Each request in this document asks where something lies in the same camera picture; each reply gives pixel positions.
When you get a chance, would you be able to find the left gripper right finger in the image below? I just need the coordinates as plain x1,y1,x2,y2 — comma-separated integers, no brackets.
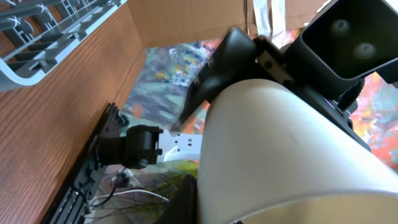
170,27,256,132

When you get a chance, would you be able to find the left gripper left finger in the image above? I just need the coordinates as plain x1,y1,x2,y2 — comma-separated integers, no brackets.
155,174,197,224

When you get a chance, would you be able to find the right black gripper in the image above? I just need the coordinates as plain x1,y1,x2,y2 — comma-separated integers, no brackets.
254,35,371,151

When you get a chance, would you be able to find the cream white cup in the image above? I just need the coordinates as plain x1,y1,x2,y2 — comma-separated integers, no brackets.
197,79,397,224

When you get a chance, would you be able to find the cardboard box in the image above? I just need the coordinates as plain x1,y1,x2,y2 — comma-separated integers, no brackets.
127,0,328,47

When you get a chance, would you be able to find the grey dish rack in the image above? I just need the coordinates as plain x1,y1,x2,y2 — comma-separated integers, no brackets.
1,0,126,91

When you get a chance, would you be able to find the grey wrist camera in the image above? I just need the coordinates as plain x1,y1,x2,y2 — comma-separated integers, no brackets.
284,0,398,100

